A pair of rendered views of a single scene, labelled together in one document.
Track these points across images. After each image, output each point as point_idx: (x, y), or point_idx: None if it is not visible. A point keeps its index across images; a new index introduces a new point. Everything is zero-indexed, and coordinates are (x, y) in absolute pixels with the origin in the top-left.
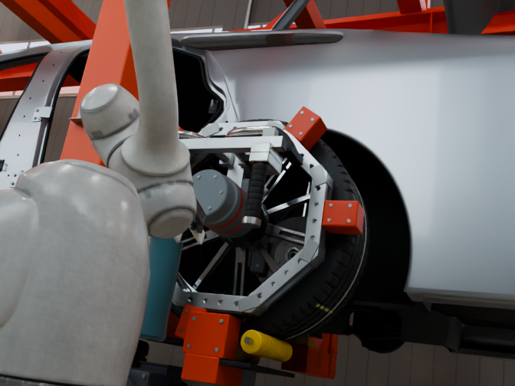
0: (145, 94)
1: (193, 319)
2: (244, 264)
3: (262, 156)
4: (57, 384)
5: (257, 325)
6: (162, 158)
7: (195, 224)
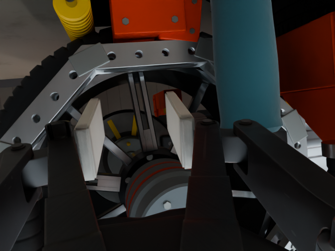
0: None
1: (174, 16)
2: (138, 127)
3: None
4: None
5: (90, 42)
6: None
7: (47, 143)
